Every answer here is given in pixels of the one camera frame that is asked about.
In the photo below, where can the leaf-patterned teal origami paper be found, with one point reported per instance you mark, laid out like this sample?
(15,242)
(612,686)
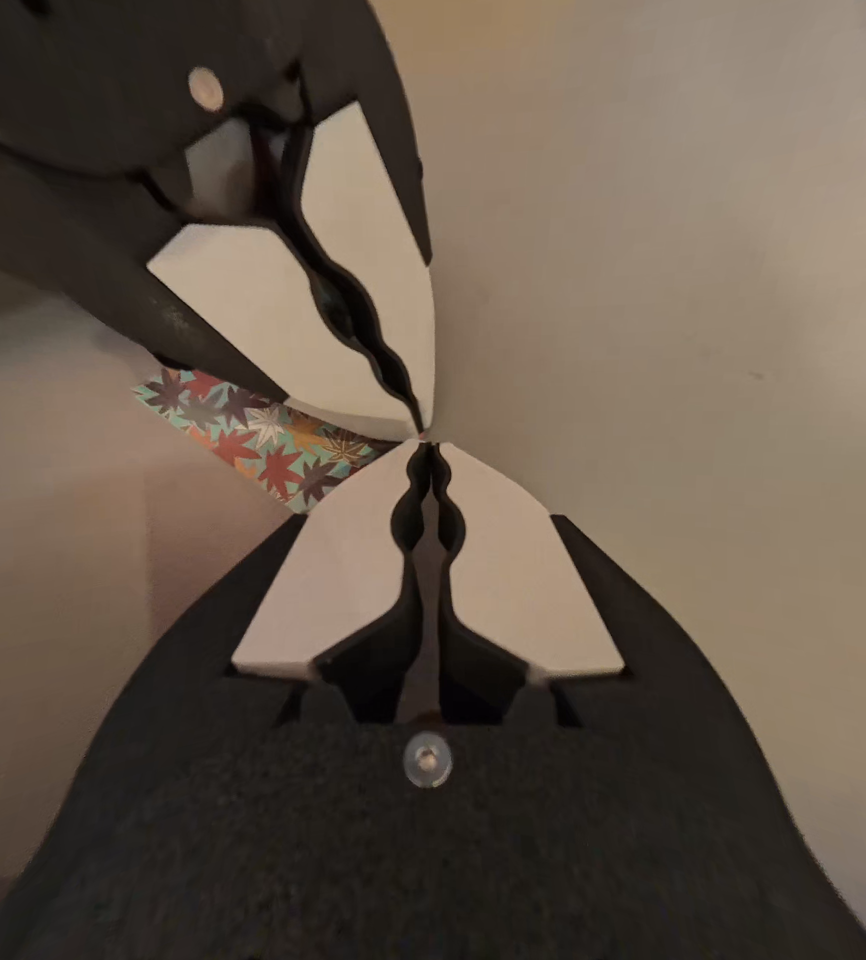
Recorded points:
(275,465)

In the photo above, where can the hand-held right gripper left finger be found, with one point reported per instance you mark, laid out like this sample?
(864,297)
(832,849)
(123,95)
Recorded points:
(328,585)

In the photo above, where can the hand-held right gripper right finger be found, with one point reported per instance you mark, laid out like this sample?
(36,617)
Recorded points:
(530,585)

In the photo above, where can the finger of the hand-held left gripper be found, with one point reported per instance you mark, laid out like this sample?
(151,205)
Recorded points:
(380,225)
(253,300)

